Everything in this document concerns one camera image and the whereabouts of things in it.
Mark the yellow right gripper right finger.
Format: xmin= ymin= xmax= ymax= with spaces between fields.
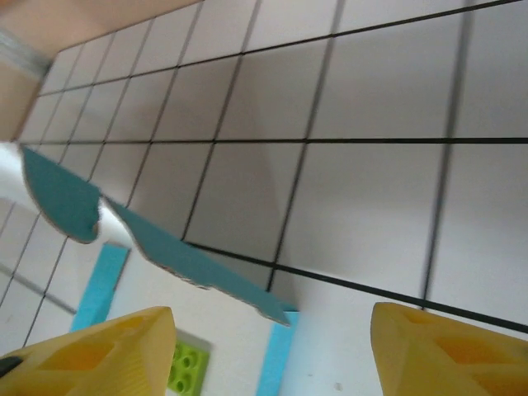
xmin=370 ymin=302 xmax=528 ymax=396

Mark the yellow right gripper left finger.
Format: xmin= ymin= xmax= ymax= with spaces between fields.
xmin=0 ymin=305 xmax=177 ymax=396

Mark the green toy brick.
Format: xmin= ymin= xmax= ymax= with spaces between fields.
xmin=167 ymin=340 xmax=214 ymax=395

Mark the teal paper box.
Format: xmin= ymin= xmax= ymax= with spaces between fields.
xmin=0 ymin=142 xmax=302 ymax=396

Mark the aluminium left corner post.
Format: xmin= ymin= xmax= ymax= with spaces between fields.
xmin=0 ymin=27 xmax=53 ymax=78

